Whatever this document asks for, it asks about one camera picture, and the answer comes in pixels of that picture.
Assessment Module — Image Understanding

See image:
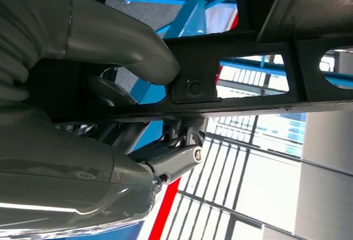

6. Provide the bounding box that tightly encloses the blue metal shelf rack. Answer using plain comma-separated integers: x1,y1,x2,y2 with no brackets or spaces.
55,0,353,240

